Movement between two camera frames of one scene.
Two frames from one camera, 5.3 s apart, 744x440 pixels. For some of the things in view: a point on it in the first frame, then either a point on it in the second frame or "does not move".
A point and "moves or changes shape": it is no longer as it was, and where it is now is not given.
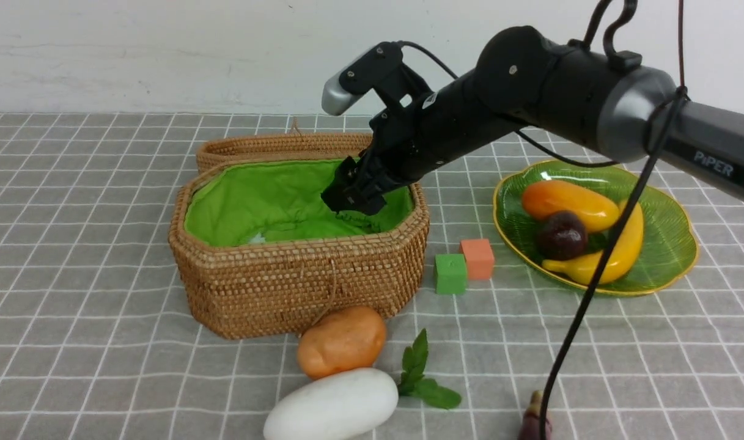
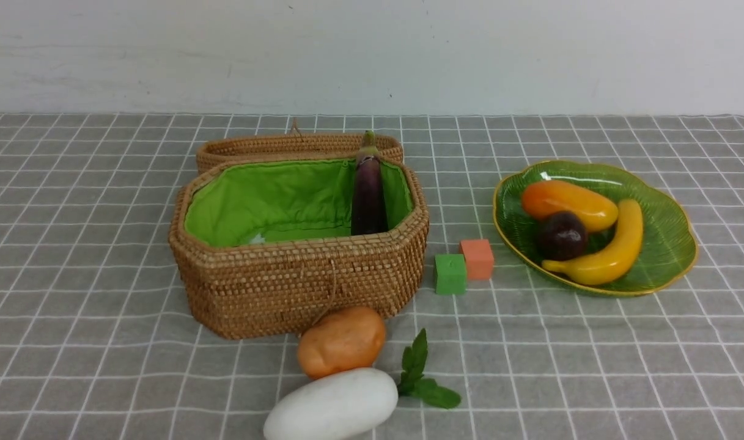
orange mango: x=598 y=212 does not move
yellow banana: x=624 y=261 does not move
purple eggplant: x=529 y=428 moves or changes shape
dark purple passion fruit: x=562 y=236 does not move
